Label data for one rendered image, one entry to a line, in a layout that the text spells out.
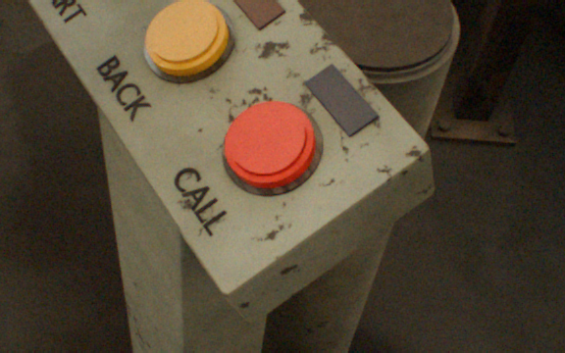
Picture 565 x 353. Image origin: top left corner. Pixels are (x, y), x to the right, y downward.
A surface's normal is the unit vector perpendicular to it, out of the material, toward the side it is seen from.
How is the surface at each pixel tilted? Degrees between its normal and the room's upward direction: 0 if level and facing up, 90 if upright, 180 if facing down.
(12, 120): 0
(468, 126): 0
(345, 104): 20
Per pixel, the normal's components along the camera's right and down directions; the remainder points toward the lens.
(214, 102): -0.21, -0.41
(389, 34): 0.08, -0.58
